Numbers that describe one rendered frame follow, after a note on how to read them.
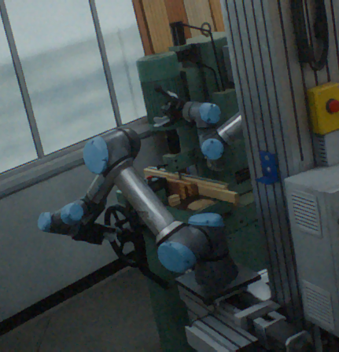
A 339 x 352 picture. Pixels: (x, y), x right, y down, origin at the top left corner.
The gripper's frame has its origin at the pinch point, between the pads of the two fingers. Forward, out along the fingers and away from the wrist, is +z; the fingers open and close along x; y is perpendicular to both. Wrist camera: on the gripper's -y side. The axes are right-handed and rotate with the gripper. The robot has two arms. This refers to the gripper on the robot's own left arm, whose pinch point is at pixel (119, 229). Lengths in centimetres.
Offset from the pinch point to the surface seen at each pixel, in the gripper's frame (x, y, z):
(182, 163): -4.8, -32.6, 28.1
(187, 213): 16.2, -12.8, 20.1
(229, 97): 11, -64, 32
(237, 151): 12, -43, 43
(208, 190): 11.7, -23.7, 31.7
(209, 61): 3, -77, 24
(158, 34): -134, -112, 86
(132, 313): -88, 55, 81
